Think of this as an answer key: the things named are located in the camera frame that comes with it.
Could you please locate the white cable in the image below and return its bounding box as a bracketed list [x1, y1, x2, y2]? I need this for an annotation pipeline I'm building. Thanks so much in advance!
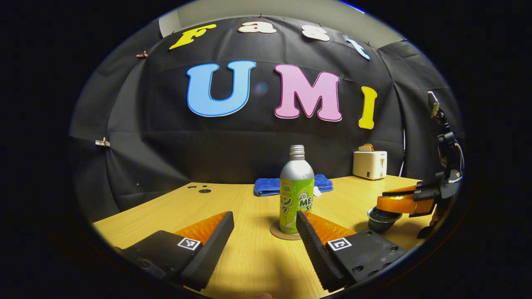
[400, 129, 408, 177]

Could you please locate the folded blue towel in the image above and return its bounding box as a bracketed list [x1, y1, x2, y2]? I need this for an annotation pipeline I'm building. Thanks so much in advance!
[254, 174, 334, 197]

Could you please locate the black backdrop cloth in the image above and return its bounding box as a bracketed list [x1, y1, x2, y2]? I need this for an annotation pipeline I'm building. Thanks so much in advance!
[69, 15, 464, 221]

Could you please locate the white toaster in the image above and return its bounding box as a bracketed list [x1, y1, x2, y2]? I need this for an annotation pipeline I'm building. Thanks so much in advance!
[352, 150, 388, 181]

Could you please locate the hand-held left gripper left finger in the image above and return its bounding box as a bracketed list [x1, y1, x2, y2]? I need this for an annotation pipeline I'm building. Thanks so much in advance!
[112, 211, 235, 291]

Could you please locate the silver green water bottle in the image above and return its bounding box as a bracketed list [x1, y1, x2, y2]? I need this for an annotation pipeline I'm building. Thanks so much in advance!
[279, 145, 315, 235]

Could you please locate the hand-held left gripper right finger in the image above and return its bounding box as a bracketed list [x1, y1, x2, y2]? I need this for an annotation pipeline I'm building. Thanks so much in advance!
[296, 210, 410, 293]

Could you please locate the round brown coaster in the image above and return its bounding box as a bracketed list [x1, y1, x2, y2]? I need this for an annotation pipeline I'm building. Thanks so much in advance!
[270, 220, 303, 241]

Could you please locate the blue teacup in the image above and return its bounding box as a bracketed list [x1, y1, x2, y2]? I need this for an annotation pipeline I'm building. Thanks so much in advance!
[367, 210, 401, 233]

